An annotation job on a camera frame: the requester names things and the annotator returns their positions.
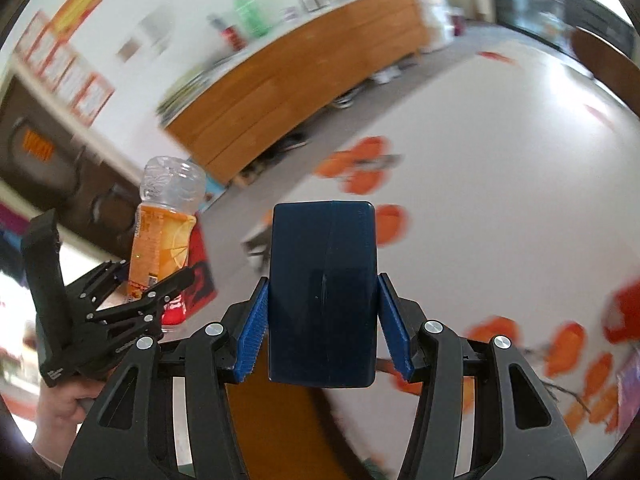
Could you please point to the green plastic bottle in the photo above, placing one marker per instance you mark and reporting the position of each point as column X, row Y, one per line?
column 252, row 15

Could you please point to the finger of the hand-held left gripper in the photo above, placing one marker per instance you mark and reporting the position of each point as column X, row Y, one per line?
column 165, row 287
column 100, row 275

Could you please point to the stack of papers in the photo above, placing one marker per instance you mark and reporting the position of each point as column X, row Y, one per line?
column 182, row 95

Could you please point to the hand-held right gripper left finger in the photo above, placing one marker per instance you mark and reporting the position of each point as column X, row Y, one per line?
column 252, row 332

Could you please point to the orange wall poster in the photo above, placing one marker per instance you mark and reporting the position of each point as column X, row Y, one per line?
column 80, row 5

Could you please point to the red packet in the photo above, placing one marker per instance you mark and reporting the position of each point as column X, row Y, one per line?
column 197, row 280

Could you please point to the white shoe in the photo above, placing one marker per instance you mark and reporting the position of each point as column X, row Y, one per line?
column 386, row 74
column 345, row 99

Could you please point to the dark cabinet with orange sign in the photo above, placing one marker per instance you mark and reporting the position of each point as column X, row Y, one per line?
column 50, row 160

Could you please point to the wooden counter cabinet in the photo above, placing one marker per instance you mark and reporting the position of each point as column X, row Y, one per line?
column 295, row 80

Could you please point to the dark shoe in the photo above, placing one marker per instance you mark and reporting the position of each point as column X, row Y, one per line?
column 290, row 142

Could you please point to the person's left hand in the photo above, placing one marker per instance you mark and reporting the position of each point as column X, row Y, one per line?
column 60, row 410

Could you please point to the orange juice plastic bottle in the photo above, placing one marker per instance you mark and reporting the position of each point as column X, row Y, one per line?
column 160, row 240

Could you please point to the dark blue box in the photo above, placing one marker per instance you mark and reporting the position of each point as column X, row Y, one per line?
column 322, row 290

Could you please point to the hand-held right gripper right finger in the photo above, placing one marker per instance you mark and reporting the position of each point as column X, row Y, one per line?
column 395, row 330

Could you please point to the red can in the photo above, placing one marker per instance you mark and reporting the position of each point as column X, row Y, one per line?
column 232, row 37

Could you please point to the row of orange-framed notices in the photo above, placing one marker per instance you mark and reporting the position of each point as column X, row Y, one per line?
column 65, row 70

